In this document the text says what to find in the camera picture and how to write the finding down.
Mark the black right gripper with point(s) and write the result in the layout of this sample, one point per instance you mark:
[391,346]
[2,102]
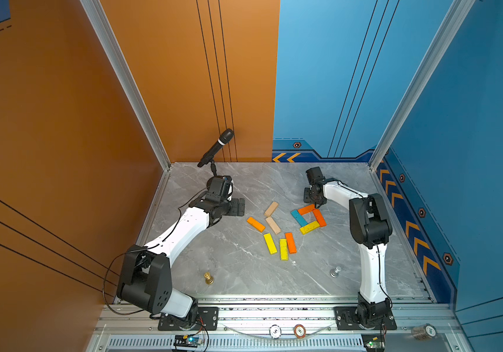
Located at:
[306,199]

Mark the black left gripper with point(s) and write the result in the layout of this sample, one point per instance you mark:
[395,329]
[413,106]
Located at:
[235,209]

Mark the long orange block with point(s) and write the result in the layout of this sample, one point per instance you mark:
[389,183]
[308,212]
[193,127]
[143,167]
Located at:
[306,209]

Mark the yellow block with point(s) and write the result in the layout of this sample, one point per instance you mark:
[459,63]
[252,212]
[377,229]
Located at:
[270,243]
[310,227]
[283,249]

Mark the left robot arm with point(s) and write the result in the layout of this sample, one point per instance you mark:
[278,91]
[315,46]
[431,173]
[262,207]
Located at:
[146,276]

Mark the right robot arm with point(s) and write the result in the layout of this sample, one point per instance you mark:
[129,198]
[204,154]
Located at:
[371,229]

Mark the upper beige wooden block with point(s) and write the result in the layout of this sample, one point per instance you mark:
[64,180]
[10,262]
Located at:
[270,210]

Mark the beige wooden block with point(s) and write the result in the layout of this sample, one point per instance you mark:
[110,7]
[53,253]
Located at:
[273,225]
[270,210]

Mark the lower beige wooden block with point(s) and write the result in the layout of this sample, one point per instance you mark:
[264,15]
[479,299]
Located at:
[273,225]

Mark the orange block bottom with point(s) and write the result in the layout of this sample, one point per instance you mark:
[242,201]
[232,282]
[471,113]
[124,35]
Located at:
[291,243]

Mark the black microphone on stand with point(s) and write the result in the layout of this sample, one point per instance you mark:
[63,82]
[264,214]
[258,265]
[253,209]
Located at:
[208,157]

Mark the brass chess piece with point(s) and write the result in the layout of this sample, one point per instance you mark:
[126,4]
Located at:
[208,278]

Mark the silver chess piece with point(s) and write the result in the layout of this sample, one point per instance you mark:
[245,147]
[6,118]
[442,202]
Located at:
[335,272]

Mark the left green circuit board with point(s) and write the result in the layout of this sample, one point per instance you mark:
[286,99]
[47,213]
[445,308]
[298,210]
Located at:
[187,341]

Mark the green circuit board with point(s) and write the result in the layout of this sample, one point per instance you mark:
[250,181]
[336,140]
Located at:
[187,341]
[373,343]

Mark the right green circuit board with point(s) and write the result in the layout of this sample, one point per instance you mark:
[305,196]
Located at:
[373,343]

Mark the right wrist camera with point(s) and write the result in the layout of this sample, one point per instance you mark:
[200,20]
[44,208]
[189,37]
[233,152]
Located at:
[315,176]

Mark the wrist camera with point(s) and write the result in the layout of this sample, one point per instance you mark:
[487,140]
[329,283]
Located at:
[315,176]
[220,186]

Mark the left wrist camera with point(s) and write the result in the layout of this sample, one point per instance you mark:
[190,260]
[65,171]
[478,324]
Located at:
[220,186]

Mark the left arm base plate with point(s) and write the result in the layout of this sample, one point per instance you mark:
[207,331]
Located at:
[204,317]

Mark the aluminium front rail frame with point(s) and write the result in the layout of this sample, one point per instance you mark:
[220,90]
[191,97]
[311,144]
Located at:
[281,323]

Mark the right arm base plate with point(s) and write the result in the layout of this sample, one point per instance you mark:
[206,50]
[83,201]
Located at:
[359,318]

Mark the aluminium corner post left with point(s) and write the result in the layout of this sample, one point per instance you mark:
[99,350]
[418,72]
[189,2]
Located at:
[106,36]

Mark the aluminium corner post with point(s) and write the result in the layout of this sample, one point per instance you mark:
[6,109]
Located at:
[106,36]
[444,36]

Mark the aluminium corner post right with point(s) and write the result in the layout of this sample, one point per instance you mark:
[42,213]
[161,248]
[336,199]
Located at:
[444,36]

